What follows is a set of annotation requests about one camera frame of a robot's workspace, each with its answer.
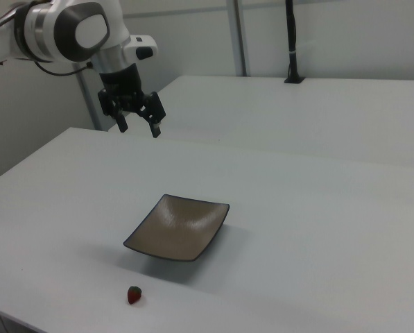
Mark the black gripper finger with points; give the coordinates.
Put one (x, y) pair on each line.
(120, 119)
(155, 111)

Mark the grey metal frame post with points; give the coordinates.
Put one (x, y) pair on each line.
(238, 38)
(90, 100)

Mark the black camera stand pole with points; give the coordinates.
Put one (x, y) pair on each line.
(292, 41)

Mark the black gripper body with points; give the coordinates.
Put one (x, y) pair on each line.
(121, 86)

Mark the square brown ceramic plate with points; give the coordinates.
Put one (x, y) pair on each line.
(179, 229)

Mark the red strawberry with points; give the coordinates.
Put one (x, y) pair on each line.
(134, 295)

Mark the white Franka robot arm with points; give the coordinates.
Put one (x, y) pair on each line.
(88, 31)

